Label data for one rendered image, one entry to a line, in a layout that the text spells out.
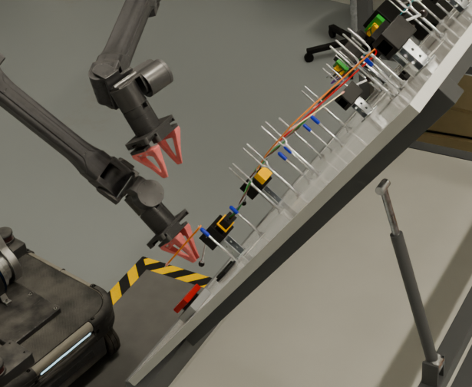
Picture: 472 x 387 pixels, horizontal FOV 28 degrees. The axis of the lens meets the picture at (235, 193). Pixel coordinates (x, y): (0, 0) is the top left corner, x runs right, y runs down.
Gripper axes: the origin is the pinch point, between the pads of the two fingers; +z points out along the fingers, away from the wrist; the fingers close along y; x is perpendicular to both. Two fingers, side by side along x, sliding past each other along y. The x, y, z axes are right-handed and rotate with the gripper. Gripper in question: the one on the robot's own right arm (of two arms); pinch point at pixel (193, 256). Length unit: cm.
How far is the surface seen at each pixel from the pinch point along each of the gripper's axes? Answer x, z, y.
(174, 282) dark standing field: 124, 22, 84
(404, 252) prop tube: -57, 17, -11
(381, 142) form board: -81, -5, -27
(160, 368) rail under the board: 9.6, 12.3, -19.5
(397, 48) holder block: -73, -10, 2
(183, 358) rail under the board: 11.8, 15.2, -12.0
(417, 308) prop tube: -51, 27, -11
